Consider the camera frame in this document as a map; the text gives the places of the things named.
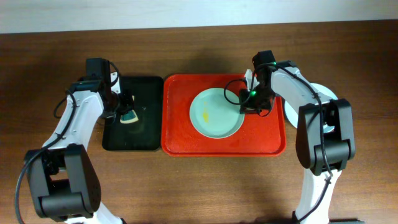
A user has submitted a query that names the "red plastic tray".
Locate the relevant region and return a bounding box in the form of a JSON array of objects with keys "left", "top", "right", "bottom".
[{"left": 161, "top": 73, "right": 286, "bottom": 157}]

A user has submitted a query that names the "green yellow sponge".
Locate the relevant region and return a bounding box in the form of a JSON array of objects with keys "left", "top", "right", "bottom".
[{"left": 120, "top": 95, "right": 139, "bottom": 124}]

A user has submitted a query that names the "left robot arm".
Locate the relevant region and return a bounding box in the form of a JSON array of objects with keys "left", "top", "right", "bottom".
[{"left": 17, "top": 58, "right": 138, "bottom": 223}]

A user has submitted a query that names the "left black cable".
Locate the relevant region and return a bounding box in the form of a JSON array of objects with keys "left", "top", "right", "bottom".
[{"left": 14, "top": 62, "right": 121, "bottom": 224}]

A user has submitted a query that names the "light blue plate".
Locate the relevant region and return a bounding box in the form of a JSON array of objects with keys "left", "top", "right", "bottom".
[{"left": 283, "top": 83, "right": 338, "bottom": 133}]

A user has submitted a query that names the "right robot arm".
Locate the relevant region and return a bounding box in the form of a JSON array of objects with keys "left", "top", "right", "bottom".
[{"left": 238, "top": 50, "right": 356, "bottom": 223}]

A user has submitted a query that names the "light green plate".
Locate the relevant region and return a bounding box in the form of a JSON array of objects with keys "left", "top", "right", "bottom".
[{"left": 189, "top": 88, "right": 245, "bottom": 139}]

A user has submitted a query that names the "black plastic tray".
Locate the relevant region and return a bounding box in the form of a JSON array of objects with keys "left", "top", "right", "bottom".
[{"left": 102, "top": 77, "right": 164, "bottom": 151}]

